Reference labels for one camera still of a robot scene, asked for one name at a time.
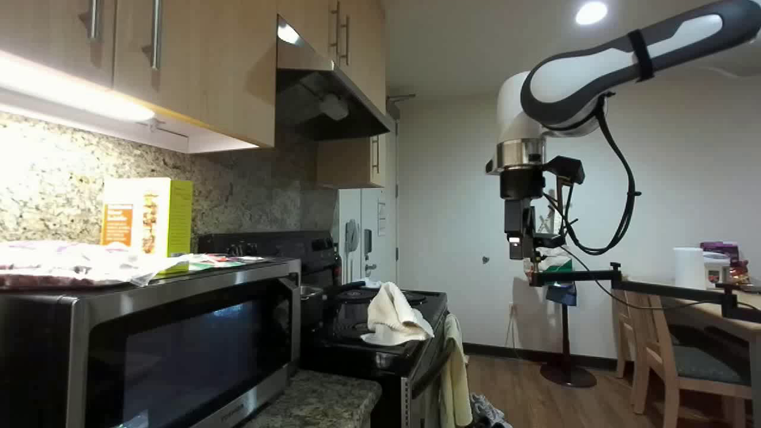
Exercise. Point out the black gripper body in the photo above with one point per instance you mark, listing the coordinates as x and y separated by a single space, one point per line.
524 177

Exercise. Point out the white ribbed towel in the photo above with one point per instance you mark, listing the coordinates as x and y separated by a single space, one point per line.
393 322

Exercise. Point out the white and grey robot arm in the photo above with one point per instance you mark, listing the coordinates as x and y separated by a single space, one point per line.
564 97

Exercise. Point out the white paper towel roll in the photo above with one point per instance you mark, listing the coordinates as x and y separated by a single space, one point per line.
690 270

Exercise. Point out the yellow hanging towel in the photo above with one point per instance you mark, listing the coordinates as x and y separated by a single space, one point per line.
455 396

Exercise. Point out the white refrigerator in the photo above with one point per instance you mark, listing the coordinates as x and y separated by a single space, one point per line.
367 233

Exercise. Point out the black electric stove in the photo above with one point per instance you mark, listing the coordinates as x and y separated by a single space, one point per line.
411 375

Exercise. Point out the black cooking pot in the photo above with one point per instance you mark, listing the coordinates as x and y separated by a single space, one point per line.
349 313

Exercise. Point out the wooden chair grey cushion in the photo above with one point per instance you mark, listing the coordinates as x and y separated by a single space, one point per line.
682 368

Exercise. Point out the black range hood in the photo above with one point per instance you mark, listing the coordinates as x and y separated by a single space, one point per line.
317 98

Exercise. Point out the wooden upper cabinets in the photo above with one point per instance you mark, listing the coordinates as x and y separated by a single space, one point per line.
189 74

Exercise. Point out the yellow green cereal box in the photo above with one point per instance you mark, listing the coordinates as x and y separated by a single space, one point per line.
149 215

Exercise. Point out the stainless steel microwave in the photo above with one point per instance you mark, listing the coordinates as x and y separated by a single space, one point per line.
204 350

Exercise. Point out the black camera stand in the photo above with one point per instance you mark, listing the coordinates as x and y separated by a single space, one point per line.
564 369

